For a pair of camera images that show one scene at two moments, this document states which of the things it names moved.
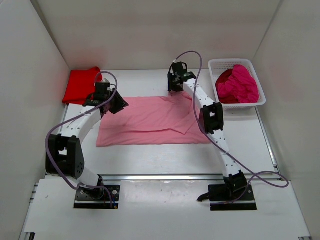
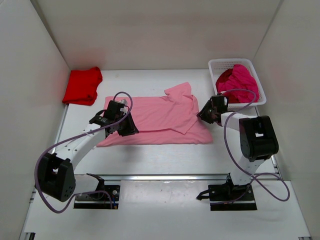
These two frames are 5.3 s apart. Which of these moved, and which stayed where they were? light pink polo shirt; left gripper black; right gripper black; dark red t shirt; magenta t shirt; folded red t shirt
Moved: left gripper black; right gripper black
Stayed: light pink polo shirt; dark red t shirt; magenta t shirt; folded red t shirt
